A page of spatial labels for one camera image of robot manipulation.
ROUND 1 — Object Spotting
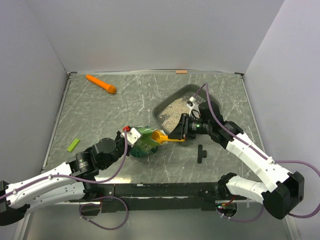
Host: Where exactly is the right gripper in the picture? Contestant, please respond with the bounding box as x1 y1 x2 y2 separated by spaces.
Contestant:
168 112 212 141

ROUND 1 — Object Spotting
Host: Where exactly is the green rectangular block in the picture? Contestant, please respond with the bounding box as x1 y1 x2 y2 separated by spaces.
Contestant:
67 138 80 153

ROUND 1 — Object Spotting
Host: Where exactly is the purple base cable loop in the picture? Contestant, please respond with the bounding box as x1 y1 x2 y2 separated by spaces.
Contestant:
78 196 130 230

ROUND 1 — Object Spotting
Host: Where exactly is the orange carrot toy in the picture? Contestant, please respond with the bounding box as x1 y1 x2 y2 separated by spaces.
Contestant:
86 75 117 95

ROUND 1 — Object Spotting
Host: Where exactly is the yellow plastic scoop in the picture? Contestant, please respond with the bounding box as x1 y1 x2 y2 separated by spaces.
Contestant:
151 130 185 145

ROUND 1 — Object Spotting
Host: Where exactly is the litter granules pile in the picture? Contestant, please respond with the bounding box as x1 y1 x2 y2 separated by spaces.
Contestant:
159 96 189 133

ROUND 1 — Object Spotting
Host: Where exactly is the green litter bag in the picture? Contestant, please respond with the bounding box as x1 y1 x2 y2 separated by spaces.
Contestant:
129 125 160 158

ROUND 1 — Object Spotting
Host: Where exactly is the brown tape piece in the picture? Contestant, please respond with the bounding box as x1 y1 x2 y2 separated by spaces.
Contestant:
175 70 188 75

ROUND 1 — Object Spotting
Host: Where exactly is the black T-shaped part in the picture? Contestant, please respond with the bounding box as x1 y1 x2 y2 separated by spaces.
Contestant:
197 144 207 164

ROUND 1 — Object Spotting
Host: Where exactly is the black base bar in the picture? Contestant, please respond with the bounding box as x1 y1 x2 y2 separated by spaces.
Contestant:
69 182 247 216

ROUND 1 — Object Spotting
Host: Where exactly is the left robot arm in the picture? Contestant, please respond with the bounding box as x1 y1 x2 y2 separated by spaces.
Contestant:
0 127 132 226

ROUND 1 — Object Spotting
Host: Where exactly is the grey litter box tray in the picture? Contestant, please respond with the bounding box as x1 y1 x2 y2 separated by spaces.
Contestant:
152 83 221 136

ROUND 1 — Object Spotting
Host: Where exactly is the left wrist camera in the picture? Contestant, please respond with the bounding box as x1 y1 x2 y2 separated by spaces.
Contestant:
120 126 143 148

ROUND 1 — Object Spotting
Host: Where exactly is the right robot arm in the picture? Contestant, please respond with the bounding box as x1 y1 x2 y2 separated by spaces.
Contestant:
168 101 305 220

